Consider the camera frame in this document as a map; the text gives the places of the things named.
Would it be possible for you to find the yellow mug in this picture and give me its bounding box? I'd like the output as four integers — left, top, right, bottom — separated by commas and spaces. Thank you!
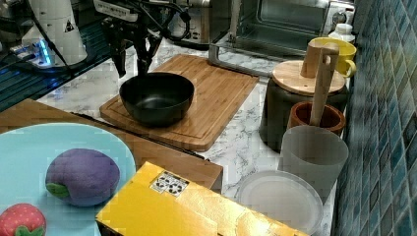
311, 37, 357, 78

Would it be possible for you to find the stainless toaster oven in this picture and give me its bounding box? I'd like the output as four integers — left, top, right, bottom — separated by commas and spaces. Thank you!
170, 0, 356, 77

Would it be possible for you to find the purple plush eggplant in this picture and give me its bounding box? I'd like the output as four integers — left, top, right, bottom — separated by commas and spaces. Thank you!
45, 148, 120, 207

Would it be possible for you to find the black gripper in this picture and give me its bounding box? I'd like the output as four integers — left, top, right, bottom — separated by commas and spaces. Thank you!
93, 0, 162, 78

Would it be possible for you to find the black bowl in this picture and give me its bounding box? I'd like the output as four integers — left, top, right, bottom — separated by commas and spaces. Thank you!
119, 72, 195, 127

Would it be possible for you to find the bamboo cutting board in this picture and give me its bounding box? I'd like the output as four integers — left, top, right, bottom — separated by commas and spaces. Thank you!
99, 54, 259, 151

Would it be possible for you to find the frosted plastic cup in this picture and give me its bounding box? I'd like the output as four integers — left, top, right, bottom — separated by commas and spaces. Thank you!
278, 125, 349, 203

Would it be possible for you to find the black canister with wooden lid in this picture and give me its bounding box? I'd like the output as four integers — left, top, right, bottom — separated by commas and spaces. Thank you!
260, 41, 347, 152

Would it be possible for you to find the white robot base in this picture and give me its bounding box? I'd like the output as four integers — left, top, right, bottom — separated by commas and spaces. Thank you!
2, 0, 89, 70

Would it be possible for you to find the light blue plate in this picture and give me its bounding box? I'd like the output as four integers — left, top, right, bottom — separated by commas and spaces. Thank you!
0, 123, 136, 236

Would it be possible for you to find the yellow cereal box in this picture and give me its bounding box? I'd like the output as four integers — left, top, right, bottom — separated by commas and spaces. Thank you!
95, 162, 307, 236

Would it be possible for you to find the brown wooden utensil holder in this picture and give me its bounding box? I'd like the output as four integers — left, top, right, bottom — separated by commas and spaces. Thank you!
287, 101, 346, 136

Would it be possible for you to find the black power cable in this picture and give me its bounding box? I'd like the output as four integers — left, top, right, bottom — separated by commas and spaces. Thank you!
131, 0, 192, 42

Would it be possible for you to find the white-capped bottle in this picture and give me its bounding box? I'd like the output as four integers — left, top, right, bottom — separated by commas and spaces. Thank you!
328, 24, 355, 43

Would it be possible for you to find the red plush strawberry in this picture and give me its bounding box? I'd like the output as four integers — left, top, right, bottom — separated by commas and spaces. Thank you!
0, 204, 46, 236

